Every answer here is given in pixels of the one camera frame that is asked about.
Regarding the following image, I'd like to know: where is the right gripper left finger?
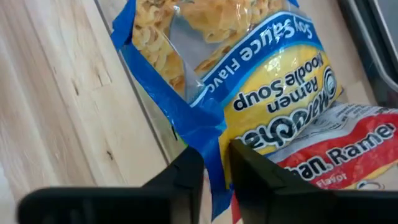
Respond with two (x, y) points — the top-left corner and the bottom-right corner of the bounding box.
(139, 146), (205, 224)

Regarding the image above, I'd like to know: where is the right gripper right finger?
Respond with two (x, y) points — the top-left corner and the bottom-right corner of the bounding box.
(229, 139), (340, 224)

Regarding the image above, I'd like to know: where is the red beef ramen pack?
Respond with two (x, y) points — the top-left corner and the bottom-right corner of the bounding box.
(231, 112), (398, 224)

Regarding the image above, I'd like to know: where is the lime chili ramen pack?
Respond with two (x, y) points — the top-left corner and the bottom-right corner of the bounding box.
(267, 101), (398, 162)

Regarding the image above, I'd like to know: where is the blue soy sauce ramen pack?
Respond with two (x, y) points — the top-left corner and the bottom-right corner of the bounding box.
(110, 0), (343, 220)

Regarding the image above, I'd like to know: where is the small clear plastic bin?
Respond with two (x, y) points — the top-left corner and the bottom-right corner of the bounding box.
(93, 0), (398, 224)

